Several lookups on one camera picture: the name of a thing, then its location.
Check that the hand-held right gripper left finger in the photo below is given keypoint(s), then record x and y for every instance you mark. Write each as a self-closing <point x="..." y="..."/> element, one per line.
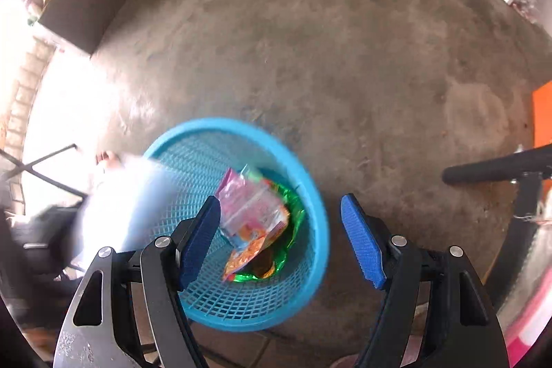
<point x="200" y="238"/>

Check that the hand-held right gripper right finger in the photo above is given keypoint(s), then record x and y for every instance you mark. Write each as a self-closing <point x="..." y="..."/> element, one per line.
<point x="364" y="243"/>

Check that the orange biscuit packet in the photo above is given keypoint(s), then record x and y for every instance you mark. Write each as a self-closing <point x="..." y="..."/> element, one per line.
<point x="248" y="253"/>

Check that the pink translucent wrapper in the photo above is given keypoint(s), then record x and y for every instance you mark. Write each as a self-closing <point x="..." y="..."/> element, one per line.
<point x="250" y="208"/>

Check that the grey medicine box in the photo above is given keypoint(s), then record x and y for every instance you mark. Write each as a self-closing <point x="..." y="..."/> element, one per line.
<point x="138" y="204"/>

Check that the green snack bag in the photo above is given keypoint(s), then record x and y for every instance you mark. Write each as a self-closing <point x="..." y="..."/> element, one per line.
<point x="293" y="221"/>

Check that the blue mesh waste basket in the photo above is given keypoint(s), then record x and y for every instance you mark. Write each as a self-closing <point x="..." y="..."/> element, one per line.
<point x="241" y="305"/>

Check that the person's foot in pink slipper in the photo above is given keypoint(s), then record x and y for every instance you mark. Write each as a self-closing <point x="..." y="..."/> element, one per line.
<point x="110" y="161"/>

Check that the red flower-print cloth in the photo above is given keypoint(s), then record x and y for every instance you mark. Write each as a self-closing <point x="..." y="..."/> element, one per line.
<point x="537" y="333"/>

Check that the orange flat object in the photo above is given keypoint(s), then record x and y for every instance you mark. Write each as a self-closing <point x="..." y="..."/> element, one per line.
<point x="542" y="113"/>

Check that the black folding table frame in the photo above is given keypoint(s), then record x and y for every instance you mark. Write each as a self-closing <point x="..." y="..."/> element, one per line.
<point x="51" y="154"/>

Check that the black chair frame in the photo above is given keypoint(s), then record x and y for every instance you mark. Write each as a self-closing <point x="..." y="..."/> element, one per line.
<point x="487" y="169"/>

